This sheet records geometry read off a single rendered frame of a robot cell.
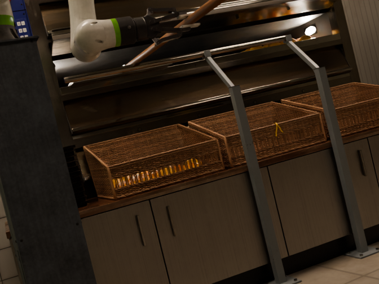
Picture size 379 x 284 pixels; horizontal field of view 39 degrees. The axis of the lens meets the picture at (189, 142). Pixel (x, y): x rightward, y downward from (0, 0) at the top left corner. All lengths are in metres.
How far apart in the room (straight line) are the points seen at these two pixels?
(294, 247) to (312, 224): 0.15
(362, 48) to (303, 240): 3.72
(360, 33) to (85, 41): 4.65
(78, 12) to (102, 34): 0.19
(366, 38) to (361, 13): 0.27
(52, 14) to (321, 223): 1.76
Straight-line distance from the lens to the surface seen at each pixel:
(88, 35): 1.73
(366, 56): 6.07
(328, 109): 2.70
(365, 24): 6.03
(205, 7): 1.72
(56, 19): 2.94
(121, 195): 2.37
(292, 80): 3.26
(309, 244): 2.70
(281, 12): 3.36
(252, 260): 2.55
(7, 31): 1.78
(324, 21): 3.69
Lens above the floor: 0.80
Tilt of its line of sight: 1 degrees down
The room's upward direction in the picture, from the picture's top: 14 degrees counter-clockwise
